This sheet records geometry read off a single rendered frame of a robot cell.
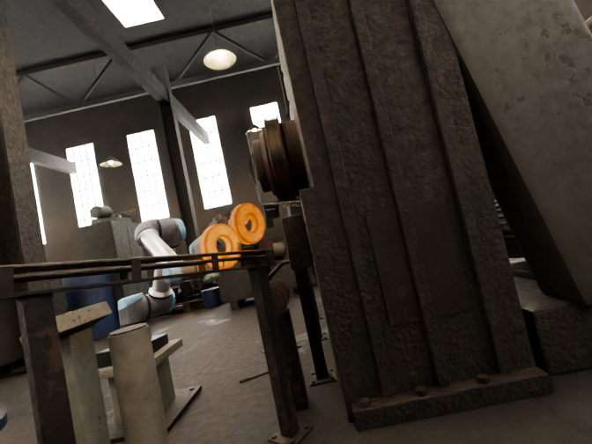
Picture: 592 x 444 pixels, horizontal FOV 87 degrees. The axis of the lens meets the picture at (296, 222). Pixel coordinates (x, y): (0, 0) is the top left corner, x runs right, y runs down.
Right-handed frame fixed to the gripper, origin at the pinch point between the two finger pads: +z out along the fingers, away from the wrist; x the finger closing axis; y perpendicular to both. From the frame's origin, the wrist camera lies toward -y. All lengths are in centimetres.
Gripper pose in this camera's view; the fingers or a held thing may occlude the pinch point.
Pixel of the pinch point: (247, 218)
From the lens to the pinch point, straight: 119.7
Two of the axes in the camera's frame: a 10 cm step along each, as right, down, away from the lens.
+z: 7.0, -4.5, -5.5
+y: -4.1, -8.9, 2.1
